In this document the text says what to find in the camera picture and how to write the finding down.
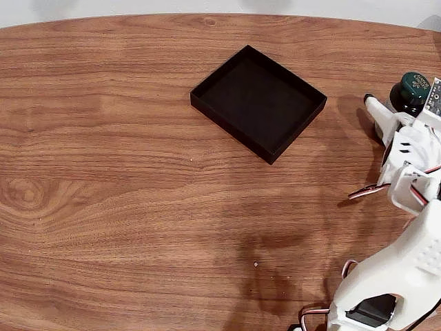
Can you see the dark green pill bottle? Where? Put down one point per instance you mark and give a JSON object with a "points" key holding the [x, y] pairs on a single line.
{"points": [[413, 86]]}

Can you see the shallow black box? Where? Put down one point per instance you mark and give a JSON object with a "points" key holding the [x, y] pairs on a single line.
{"points": [[258, 103]]}

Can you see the camera circuit board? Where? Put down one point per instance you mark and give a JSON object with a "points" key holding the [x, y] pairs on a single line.
{"points": [[434, 100]]}

